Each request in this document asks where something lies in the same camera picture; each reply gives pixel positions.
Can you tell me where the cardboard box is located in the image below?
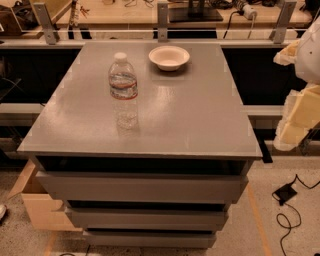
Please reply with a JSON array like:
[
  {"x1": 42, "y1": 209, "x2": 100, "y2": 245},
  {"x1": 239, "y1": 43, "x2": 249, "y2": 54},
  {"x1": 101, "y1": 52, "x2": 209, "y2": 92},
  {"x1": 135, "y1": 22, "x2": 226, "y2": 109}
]
[{"x1": 8, "y1": 160, "x2": 81, "y2": 232}]

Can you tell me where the right metal bracket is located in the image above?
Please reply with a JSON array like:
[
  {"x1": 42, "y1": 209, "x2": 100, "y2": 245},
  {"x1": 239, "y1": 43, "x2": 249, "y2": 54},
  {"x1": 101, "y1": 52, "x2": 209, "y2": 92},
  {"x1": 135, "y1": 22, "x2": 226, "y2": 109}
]
[{"x1": 269, "y1": 0, "x2": 297, "y2": 44}]

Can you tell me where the middle metal bracket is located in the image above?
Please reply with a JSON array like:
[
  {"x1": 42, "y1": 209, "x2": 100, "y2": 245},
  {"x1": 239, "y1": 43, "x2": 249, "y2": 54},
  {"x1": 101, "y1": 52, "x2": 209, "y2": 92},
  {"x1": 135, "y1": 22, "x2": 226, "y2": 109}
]
[{"x1": 157, "y1": 0, "x2": 168, "y2": 42}]

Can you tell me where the white power plug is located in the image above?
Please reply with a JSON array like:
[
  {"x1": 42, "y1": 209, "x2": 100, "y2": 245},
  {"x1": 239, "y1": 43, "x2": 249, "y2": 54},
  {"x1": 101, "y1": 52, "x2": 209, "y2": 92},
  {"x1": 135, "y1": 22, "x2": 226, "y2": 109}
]
[{"x1": 243, "y1": 4, "x2": 257, "y2": 20}]

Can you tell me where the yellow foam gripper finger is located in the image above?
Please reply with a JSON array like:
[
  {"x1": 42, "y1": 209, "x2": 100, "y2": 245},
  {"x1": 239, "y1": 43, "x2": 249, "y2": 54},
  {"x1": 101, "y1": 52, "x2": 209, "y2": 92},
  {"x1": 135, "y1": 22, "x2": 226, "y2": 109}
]
[
  {"x1": 273, "y1": 40, "x2": 299, "y2": 66},
  {"x1": 273, "y1": 83, "x2": 320, "y2": 151}
]

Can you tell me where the white bowl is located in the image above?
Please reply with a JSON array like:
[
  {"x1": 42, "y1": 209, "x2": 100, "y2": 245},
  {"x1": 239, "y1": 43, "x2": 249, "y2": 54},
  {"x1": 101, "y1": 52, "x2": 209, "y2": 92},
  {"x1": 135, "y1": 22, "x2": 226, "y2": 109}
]
[{"x1": 149, "y1": 46, "x2": 190, "y2": 71}]

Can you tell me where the left metal bracket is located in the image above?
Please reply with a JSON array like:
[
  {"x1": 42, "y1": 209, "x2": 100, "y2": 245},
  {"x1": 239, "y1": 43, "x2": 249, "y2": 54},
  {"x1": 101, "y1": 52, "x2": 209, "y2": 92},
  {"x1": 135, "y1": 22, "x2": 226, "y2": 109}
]
[{"x1": 33, "y1": 2, "x2": 59, "y2": 45}]

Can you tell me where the grey drawer cabinet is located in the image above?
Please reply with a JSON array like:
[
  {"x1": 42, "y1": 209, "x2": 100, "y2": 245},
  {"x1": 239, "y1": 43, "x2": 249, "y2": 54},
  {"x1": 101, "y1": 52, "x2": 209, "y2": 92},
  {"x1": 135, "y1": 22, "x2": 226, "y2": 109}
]
[{"x1": 20, "y1": 41, "x2": 261, "y2": 248}]

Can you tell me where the black monitor stand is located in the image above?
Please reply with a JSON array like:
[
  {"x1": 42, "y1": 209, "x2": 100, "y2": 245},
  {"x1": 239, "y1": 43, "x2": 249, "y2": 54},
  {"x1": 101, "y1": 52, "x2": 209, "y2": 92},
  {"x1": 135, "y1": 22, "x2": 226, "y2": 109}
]
[{"x1": 168, "y1": 0, "x2": 223, "y2": 23}]

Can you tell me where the black power adapter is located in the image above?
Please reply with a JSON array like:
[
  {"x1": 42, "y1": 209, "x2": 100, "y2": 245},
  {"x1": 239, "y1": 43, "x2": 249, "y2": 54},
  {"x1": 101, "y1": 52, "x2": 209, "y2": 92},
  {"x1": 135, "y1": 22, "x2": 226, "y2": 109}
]
[{"x1": 272, "y1": 183, "x2": 297, "y2": 205}]

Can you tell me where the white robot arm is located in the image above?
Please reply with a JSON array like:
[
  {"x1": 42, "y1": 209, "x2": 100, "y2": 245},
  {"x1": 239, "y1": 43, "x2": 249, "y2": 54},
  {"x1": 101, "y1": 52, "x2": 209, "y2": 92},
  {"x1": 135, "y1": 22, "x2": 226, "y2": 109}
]
[{"x1": 273, "y1": 17, "x2": 320, "y2": 151}]

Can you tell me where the metal bracket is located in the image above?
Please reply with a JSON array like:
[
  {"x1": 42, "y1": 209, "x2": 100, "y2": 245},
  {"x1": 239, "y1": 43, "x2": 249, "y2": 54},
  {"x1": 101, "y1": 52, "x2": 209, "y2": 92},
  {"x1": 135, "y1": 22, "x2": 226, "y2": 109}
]
[
  {"x1": 33, "y1": 2, "x2": 59, "y2": 45},
  {"x1": 269, "y1": 0, "x2": 297, "y2": 44},
  {"x1": 157, "y1": 0, "x2": 168, "y2": 42}
]

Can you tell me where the clear plastic water bottle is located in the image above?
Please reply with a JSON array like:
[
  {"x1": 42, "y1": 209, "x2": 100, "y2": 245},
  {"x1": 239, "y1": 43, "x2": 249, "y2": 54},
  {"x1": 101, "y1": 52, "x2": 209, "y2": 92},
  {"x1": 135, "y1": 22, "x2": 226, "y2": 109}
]
[{"x1": 108, "y1": 52, "x2": 138, "y2": 129}]

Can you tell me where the white shoe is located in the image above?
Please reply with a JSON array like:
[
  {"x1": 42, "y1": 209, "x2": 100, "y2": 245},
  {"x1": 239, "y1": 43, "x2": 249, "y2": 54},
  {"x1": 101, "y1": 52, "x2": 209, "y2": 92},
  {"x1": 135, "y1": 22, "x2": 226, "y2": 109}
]
[{"x1": 0, "y1": 204, "x2": 7, "y2": 221}]

